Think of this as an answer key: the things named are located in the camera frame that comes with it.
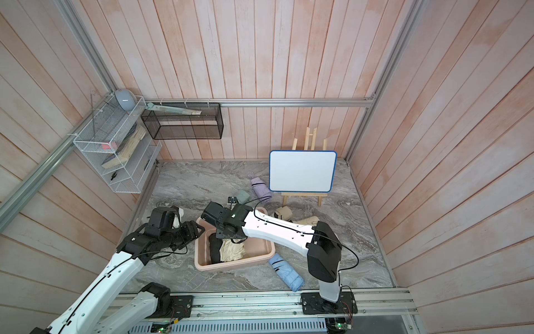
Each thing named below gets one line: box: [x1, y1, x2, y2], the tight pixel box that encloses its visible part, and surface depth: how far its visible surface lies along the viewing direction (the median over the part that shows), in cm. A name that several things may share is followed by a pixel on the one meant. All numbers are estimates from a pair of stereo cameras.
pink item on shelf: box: [101, 141, 118, 150], surface depth 74 cm
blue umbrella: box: [268, 253, 306, 293], surface depth 79 cm
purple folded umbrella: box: [251, 176, 272, 203], surface depth 108 cm
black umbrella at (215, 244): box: [208, 232, 224, 264], surface depth 87 cm
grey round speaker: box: [114, 88, 138, 113], surface depth 84 cm
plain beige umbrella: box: [219, 238, 247, 262], surface depth 74 cm
